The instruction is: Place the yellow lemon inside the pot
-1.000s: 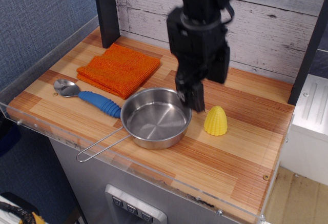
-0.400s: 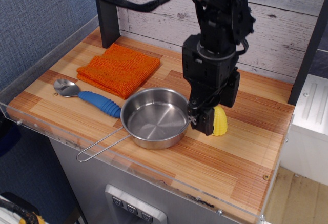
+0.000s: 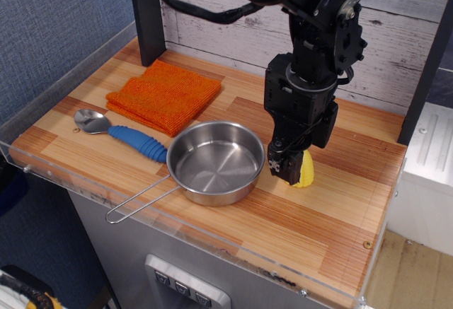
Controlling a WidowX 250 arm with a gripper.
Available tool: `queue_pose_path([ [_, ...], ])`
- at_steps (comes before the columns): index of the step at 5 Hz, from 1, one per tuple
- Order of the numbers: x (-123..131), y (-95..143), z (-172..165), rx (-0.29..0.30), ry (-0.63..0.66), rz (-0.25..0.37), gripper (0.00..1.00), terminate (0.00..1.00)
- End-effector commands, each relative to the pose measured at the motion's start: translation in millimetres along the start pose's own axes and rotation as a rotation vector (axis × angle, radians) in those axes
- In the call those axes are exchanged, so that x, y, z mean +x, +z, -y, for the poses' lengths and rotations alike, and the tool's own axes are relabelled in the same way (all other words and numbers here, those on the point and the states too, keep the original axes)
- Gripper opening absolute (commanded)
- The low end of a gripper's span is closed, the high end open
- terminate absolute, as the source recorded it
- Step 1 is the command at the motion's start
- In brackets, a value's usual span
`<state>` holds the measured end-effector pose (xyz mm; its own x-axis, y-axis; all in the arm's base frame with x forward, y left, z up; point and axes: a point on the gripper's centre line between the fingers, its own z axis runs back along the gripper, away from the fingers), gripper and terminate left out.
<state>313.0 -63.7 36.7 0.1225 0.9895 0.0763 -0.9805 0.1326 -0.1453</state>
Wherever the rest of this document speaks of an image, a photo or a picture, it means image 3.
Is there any blue handled metal spoon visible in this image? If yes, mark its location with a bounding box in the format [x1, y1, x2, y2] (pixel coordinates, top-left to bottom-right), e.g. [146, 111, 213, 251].
[74, 109, 168, 163]

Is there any grey button control panel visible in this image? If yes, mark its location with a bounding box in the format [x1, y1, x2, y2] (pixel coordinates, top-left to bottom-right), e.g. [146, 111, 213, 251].
[144, 254, 232, 308]

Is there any dark vertical post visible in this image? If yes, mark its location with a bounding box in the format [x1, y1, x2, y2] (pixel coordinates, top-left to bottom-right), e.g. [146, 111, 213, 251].
[397, 0, 452, 146]
[132, 0, 166, 66]

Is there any dark left vertical post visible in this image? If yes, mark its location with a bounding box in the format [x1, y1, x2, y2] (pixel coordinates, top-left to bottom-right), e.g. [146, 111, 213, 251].
[132, 0, 166, 66]

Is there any yellow ridged toy lemon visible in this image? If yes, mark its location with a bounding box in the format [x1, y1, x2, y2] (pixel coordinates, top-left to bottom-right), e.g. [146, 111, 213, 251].
[292, 150, 314, 188]

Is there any stainless steel pot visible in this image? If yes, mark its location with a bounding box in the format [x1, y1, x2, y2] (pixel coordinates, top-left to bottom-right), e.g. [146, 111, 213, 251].
[105, 120, 265, 224]

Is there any black braided hose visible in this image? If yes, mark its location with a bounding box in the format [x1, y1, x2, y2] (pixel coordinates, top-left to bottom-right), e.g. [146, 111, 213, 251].
[0, 273, 50, 309]

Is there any white grooved side unit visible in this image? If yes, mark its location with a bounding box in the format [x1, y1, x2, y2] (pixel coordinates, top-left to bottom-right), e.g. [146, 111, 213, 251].
[387, 103, 452, 255]

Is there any dark right vertical post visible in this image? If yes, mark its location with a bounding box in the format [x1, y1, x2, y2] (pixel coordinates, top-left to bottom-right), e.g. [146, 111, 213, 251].
[397, 0, 452, 146]

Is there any yellow object bottom left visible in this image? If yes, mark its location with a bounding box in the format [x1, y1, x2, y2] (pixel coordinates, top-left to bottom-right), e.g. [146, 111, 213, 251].
[35, 293, 63, 309]

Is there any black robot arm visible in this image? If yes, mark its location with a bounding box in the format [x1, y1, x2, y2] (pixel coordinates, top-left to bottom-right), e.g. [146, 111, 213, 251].
[249, 0, 367, 185]

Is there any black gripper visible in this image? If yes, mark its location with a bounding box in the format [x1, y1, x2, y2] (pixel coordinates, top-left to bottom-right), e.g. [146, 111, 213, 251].
[264, 53, 338, 185]

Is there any folded orange cloth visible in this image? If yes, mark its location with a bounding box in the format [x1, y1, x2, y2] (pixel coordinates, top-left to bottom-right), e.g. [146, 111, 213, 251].
[105, 60, 222, 137]

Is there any clear acrylic table guard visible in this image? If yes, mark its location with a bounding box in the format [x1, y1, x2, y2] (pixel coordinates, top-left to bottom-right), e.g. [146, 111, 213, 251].
[1, 24, 406, 308]

